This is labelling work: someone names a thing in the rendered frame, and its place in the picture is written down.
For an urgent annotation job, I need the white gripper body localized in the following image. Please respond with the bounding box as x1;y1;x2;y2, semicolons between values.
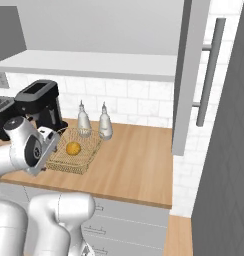
26;127;61;177

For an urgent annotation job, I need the woven wicker basket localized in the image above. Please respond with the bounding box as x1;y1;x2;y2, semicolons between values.
45;127;105;176

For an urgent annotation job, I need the dark grey cabinet door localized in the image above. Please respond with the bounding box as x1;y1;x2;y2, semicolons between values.
0;4;28;64

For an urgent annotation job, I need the orange round food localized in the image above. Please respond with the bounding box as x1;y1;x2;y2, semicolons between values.
65;141;82;156

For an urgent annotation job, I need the black coffee machine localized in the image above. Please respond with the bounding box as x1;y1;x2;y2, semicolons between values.
14;79;69;136

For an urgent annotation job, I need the black toaster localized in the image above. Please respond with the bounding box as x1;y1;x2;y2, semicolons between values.
0;95;20;142

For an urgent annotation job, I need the grey drawer front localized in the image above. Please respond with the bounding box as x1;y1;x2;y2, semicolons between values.
81;233;166;256
92;196;171;229
81;214;169;250

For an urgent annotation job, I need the dark grey tall panel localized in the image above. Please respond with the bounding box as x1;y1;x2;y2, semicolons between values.
190;0;244;256

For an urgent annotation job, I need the white wall socket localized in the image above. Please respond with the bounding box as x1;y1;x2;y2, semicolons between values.
0;71;10;90

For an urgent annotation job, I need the grey wall cabinet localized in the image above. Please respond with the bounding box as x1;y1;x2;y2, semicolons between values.
0;0;186;83

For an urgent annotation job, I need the grey bar door handle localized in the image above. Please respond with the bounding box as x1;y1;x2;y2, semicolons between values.
192;17;227;128

